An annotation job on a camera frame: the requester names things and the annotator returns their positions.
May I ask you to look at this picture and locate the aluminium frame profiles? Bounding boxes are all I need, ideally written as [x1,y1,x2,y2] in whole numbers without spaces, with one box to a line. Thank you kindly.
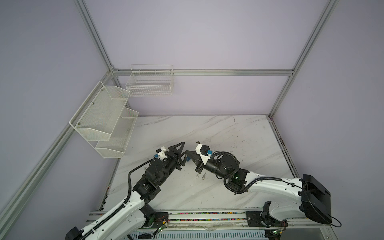
[1,1,338,239]

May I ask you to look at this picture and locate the lower white mesh shelf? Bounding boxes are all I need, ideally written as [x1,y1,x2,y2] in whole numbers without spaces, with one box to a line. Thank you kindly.
[96,108,139,159]

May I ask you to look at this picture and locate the base rail with cable tray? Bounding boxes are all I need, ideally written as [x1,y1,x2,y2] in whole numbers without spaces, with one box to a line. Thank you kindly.
[80,209,334,240]

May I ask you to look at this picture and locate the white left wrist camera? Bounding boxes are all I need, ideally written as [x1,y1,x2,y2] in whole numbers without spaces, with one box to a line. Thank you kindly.
[154,147,168,160]

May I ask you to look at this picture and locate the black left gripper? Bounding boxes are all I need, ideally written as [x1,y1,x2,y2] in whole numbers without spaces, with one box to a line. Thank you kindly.
[156,141,187,186]

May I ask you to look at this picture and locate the upper white mesh shelf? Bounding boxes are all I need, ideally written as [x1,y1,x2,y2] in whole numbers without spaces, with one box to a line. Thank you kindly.
[69,82,130,142]

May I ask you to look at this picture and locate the white wire wall basket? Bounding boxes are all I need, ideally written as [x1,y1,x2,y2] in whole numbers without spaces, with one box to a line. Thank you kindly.
[126,65,174,97]

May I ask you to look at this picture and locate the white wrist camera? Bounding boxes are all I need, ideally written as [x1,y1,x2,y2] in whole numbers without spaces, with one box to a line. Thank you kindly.
[154,147,168,160]
[196,144,213,165]

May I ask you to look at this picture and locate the white mesh shelf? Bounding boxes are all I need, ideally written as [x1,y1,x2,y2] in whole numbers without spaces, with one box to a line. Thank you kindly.
[69,82,130,142]
[96,108,139,159]

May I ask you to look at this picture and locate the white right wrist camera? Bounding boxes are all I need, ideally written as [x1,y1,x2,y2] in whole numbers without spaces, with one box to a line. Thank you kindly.
[196,144,213,165]

